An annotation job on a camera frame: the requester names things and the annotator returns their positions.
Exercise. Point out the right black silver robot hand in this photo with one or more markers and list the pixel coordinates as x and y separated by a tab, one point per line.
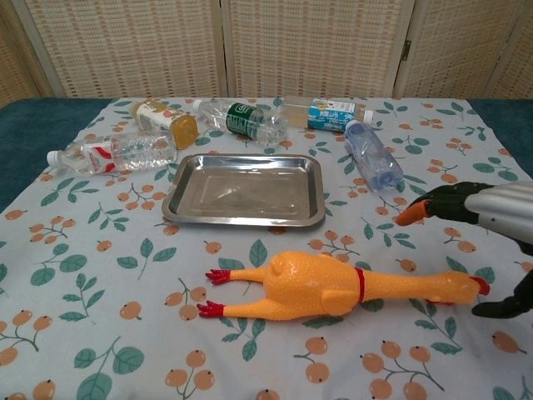
495	204

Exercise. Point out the yellow rubber chicken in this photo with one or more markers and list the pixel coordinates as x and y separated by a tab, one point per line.
300	283

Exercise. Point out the stainless steel tray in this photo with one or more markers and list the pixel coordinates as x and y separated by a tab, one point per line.
243	191

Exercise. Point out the blue tinted clear bottle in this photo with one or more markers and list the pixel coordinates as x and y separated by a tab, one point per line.
372	156

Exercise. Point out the tea bottle blue label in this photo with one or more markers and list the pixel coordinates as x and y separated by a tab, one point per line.
329	114

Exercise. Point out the woven bamboo folding screen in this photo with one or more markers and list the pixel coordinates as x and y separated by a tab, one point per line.
291	46

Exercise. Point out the clear bottle green label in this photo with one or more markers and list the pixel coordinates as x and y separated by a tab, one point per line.
243	118

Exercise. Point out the amber drink bottle cream label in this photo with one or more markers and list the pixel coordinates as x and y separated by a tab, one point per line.
156	116

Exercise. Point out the clear bottle red white label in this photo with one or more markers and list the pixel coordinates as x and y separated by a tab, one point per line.
125	154

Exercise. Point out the floral patterned tablecloth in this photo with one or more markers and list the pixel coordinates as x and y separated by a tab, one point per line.
125	291

